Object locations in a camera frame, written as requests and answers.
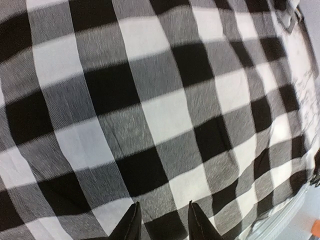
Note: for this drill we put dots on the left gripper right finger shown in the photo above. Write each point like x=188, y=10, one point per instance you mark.
x=199, y=226

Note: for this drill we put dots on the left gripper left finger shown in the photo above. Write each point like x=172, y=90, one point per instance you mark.
x=130, y=225

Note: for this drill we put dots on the black white plaid shirt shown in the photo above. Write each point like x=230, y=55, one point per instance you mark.
x=107, y=103

